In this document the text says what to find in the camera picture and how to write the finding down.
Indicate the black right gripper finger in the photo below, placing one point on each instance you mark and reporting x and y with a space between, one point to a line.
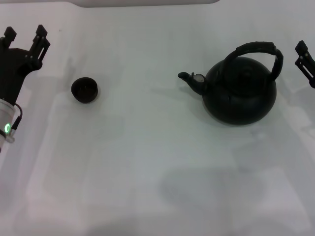
306 64

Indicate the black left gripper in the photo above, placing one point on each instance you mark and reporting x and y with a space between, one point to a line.
14 73

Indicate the black teacup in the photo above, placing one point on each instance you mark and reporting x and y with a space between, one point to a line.
85 91

